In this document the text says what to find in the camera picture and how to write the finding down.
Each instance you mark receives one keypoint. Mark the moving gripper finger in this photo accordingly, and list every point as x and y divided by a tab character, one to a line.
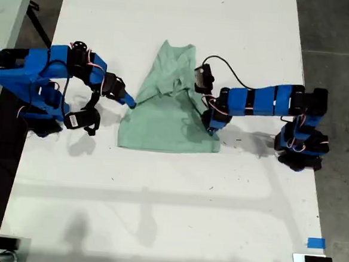
122	101
216	132

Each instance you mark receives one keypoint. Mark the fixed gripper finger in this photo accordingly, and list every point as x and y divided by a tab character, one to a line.
210	131
129	101

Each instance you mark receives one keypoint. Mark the pale green T-shirt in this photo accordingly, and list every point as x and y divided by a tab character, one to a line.
162	130

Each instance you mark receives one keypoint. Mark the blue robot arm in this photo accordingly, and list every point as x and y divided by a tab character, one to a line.
260	101
35	64

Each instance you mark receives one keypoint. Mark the black stand leg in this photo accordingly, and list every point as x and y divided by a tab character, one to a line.
39	25

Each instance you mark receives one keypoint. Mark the pale side bench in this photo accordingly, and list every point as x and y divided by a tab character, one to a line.
6	11

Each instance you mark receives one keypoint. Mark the blue tape strip on table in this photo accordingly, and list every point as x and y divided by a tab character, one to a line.
316	243

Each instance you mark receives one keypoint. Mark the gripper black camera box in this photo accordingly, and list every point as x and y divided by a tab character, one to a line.
203	77
79	120

